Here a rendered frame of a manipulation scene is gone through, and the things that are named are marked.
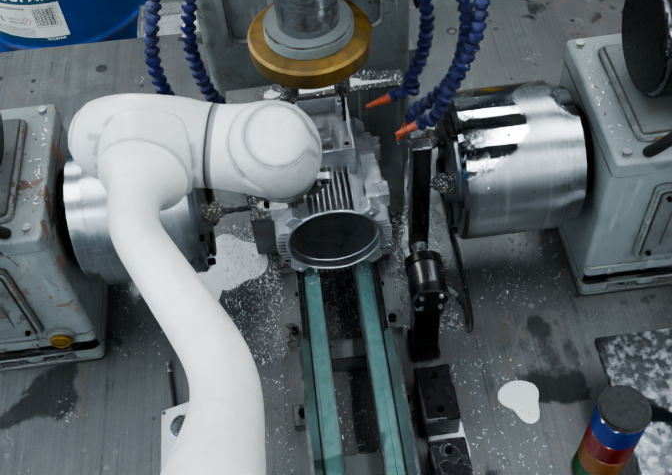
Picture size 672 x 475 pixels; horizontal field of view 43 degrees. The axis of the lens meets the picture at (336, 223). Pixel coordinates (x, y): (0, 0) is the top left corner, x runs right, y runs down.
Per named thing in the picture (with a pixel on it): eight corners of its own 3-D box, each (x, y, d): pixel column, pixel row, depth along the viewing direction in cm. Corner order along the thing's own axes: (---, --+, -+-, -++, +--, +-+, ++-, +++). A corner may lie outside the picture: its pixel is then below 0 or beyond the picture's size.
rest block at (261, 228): (256, 231, 170) (247, 192, 160) (291, 226, 170) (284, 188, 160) (257, 255, 166) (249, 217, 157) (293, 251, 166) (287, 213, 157)
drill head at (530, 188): (390, 166, 163) (388, 67, 143) (603, 139, 163) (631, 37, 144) (412, 275, 147) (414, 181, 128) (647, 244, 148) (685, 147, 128)
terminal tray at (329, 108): (288, 132, 148) (283, 102, 142) (349, 124, 148) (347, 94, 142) (294, 185, 140) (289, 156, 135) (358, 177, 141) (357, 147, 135)
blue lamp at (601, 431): (584, 406, 105) (590, 390, 101) (632, 400, 105) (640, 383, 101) (598, 453, 101) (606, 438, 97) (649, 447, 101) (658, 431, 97)
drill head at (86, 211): (39, 210, 161) (-11, 117, 141) (233, 185, 162) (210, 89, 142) (25, 325, 146) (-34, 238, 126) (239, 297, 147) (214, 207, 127)
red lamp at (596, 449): (578, 422, 108) (584, 406, 105) (624, 416, 108) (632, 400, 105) (592, 468, 105) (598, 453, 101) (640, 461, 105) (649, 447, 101)
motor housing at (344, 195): (274, 192, 160) (261, 120, 145) (375, 178, 160) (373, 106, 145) (283, 281, 148) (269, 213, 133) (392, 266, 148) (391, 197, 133)
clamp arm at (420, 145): (407, 242, 142) (408, 136, 122) (425, 239, 142) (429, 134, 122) (411, 259, 140) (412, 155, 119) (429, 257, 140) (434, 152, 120)
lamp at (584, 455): (572, 436, 112) (578, 422, 108) (617, 430, 112) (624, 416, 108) (585, 481, 108) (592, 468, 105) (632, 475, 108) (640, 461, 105)
